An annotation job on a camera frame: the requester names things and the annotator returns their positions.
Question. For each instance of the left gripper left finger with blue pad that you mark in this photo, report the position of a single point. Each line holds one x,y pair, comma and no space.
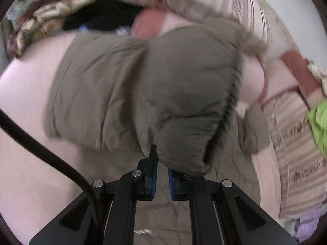
146,184

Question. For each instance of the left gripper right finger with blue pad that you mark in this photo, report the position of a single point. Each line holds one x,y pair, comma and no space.
181,186

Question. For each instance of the olive green puffer jacket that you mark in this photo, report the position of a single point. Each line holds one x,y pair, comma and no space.
178,91

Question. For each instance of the black clothing pile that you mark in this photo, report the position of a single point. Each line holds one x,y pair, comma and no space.
106,15

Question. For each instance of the pink bed sheet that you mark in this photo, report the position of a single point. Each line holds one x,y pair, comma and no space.
33,193

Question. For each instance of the striped floral quilt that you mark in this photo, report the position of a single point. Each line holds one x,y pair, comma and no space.
302,167

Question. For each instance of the purple cloth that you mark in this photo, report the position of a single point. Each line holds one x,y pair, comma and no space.
308,223

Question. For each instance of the pink bolster with red ends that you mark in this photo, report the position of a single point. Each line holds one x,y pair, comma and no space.
152,23

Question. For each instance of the lime green cloth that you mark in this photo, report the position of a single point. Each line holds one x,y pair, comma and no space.
317,119

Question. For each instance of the brown cream patterned blanket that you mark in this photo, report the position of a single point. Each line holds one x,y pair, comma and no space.
41,19

